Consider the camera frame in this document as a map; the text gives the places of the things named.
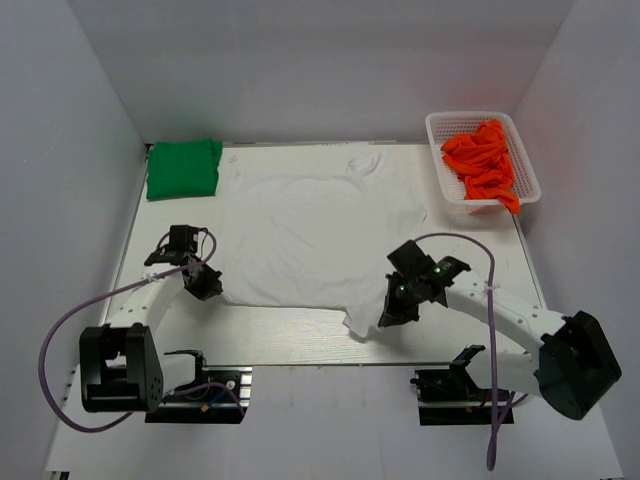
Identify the white plastic basket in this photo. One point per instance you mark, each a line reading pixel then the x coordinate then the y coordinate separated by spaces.
pixel 441 126

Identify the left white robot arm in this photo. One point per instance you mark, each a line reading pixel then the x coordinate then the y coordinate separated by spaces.
pixel 121 369

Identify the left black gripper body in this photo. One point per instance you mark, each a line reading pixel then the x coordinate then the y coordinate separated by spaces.
pixel 204 284

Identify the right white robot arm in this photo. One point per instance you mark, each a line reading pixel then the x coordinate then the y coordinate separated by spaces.
pixel 566 360

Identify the folded green t shirt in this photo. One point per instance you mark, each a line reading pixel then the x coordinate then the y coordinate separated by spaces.
pixel 183 169

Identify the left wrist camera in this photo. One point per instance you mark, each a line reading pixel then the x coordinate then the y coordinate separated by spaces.
pixel 183 238

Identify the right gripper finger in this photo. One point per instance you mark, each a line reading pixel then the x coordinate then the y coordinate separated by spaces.
pixel 393 313
pixel 407 312

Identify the white t shirt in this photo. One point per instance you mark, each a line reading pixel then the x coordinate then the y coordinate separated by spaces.
pixel 317 241

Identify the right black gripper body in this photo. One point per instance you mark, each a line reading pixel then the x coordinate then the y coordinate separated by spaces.
pixel 396 307

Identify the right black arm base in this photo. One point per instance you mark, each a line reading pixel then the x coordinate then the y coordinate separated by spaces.
pixel 447 396

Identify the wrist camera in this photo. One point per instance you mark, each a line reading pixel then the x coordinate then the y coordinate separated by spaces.
pixel 183 238
pixel 409 261

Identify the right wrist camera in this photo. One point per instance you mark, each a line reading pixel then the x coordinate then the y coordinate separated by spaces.
pixel 409 261

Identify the crumpled orange t shirt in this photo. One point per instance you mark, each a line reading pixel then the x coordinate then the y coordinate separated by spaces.
pixel 482 162

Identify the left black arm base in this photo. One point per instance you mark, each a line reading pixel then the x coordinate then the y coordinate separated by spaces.
pixel 218 396

